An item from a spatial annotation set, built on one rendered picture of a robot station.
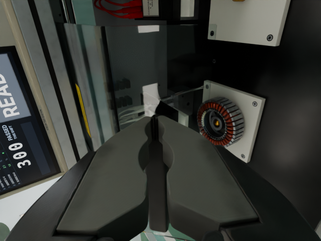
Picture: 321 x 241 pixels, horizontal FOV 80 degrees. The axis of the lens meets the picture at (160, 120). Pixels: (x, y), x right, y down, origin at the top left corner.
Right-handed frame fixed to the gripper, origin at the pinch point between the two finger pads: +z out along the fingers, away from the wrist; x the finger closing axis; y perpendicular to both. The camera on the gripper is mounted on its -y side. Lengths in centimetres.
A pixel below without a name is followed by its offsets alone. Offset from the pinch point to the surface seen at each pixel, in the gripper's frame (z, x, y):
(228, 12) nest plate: 29.3, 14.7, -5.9
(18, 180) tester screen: 17.0, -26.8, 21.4
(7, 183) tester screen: 16.1, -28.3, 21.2
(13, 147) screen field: 17.8, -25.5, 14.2
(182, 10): 25.6, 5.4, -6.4
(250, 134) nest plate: 21.1, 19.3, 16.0
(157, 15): 24.8, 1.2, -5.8
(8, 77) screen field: 19.6, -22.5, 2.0
